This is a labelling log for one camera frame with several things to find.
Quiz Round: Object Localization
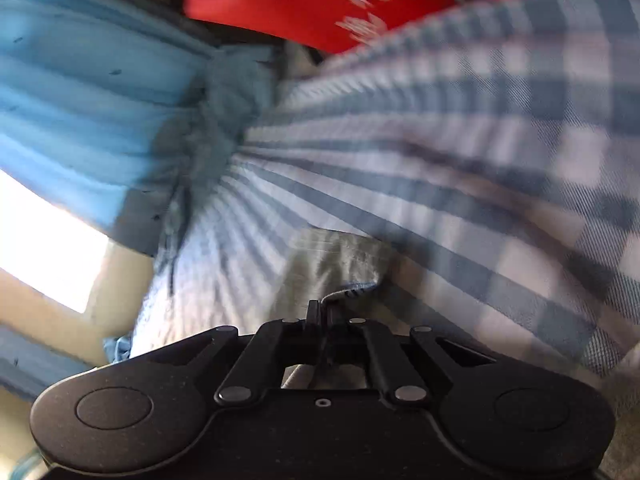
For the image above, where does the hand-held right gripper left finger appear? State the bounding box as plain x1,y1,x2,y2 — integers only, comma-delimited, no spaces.
146,300,322,407

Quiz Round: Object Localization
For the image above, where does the window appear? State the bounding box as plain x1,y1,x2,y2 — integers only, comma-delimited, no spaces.
0,170,110,315

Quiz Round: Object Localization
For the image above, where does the blue checked bed sheet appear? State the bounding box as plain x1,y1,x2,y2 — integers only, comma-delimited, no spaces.
131,0,640,413

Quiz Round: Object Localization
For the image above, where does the grey sock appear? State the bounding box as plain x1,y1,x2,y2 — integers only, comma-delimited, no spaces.
281,229,402,391

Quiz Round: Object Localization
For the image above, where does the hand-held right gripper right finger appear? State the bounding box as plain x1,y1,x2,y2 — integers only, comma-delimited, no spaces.
327,305,497,407

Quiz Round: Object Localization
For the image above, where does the blue star curtain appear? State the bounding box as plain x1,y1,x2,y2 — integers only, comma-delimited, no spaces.
0,325,98,403

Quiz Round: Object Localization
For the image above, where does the blue curtain with grey band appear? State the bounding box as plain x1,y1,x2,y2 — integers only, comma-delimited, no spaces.
0,0,221,261

